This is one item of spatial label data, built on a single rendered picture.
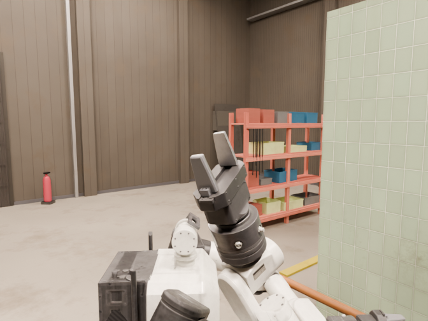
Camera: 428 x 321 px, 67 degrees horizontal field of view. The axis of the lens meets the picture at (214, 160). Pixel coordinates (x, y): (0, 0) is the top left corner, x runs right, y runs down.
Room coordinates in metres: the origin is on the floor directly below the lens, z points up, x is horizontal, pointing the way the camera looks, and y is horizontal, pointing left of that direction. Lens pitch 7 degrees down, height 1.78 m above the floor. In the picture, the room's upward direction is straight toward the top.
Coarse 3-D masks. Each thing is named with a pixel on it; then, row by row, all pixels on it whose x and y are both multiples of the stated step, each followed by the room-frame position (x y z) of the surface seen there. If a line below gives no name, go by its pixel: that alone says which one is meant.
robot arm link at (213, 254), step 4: (212, 244) 1.07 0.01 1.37; (212, 248) 1.05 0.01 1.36; (216, 248) 1.05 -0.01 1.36; (212, 252) 1.04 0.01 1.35; (216, 252) 1.04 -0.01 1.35; (212, 256) 1.04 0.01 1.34; (216, 256) 1.04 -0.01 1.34; (216, 260) 1.04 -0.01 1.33; (220, 260) 1.04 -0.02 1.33; (216, 264) 1.04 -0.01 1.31; (220, 264) 1.04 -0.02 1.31; (220, 268) 1.04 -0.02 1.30
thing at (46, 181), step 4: (48, 172) 7.12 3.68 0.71; (44, 176) 7.08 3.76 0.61; (48, 176) 7.11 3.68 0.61; (44, 180) 7.03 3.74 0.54; (48, 180) 7.06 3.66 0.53; (44, 184) 7.03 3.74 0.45; (48, 184) 7.06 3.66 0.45; (44, 188) 7.03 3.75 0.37; (48, 188) 7.06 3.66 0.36; (44, 192) 7.03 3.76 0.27; (48, 192) 7.05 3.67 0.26; (44, 196) 7.04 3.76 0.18; (48, 196) 7.05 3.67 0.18; (44, 200) 7.04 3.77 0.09; (48, 200) 7.05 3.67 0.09; (52, 200) 7.17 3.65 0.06
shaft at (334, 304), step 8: (288, 280) 1.15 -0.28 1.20; (296, 288) 1.11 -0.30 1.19; (304, 288) 1.09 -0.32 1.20; (312, 296) 1.06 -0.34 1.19; (320, 296) 1.04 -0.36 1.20; (328, 296) 1.03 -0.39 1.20; (328, 304) 1.01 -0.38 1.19; (336, 304) 0.99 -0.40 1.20; (344, 304) 0.98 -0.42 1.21; (344, 312) 0.97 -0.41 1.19; (352, 312) 0.95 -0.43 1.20; (360, 312) 0.94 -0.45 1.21
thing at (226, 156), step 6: (216, 132) 0.53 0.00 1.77; (222, 132) 0.52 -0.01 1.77; (216, 138) 0.53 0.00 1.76; (222, 138) 0.53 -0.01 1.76; (216, 144) 0.54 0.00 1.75; (222, 144) 0.53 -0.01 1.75; (228, 144) 0.53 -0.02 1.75; (216, 150) 0.54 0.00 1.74; (222, 150) 0.54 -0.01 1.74; (228, 150) 0.53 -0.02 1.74; (222, 156) 0.54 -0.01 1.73; (228, 156) 0.54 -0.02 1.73; (234, 156) 0.54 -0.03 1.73; (222, 162) 0.55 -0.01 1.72; (228, 162) 0.54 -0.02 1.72; (234, 162) 0.54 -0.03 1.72
